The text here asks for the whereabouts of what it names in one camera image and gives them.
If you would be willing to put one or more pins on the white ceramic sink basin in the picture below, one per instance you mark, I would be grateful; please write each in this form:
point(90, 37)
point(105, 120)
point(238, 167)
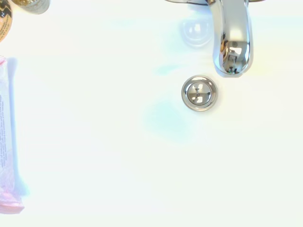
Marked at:
point(113, 132)

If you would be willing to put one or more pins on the chrome sink drain stopper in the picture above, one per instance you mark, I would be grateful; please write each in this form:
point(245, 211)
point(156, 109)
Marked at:
point(199, 93)

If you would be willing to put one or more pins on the sink overflow hole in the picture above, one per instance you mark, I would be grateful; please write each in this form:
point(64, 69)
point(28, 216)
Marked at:
point(196, 32)

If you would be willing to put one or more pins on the chrome faucet spout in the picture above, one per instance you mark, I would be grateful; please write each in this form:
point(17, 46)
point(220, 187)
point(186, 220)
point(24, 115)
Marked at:
point(233, 35)

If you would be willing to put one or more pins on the pink white plastic packet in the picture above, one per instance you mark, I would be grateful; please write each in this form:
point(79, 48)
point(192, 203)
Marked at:
point(8, 132)

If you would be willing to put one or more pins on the clear bottle with gold cap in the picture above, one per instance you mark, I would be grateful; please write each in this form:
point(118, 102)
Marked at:
point(33, 5)

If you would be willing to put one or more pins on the orange labelled bottle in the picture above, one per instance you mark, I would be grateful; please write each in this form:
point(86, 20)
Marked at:
point(4, 20)

